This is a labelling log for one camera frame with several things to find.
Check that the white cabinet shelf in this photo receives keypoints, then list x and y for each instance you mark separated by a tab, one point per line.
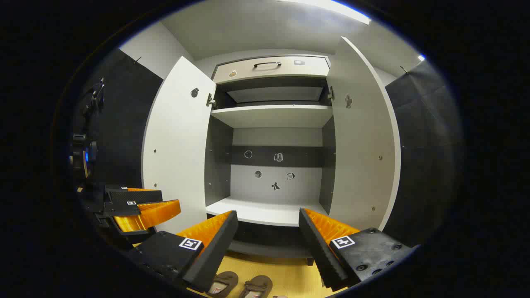
273	116
265	212

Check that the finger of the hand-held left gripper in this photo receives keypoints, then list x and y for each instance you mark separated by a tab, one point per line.
136	196
153	213

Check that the white shoe cabinet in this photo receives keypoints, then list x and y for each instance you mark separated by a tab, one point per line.
273	182

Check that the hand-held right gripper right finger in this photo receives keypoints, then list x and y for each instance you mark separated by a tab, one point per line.
319	248

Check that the beige cabinet drawer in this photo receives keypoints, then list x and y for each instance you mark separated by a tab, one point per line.
248	72

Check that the black backdrop cloth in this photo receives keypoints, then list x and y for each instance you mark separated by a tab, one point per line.
426	157
124	124

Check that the brown fuzzy shoe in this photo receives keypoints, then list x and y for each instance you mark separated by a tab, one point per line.
256	285
223	283

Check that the metal door hinge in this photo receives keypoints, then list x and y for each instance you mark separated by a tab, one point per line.
210	100
331	93

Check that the white cabinet door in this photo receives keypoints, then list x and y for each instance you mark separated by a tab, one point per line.
360	157
178	145

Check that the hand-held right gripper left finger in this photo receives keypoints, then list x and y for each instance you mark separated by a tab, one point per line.
215	252

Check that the ceiling light panel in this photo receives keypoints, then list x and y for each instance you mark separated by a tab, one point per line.
331	7

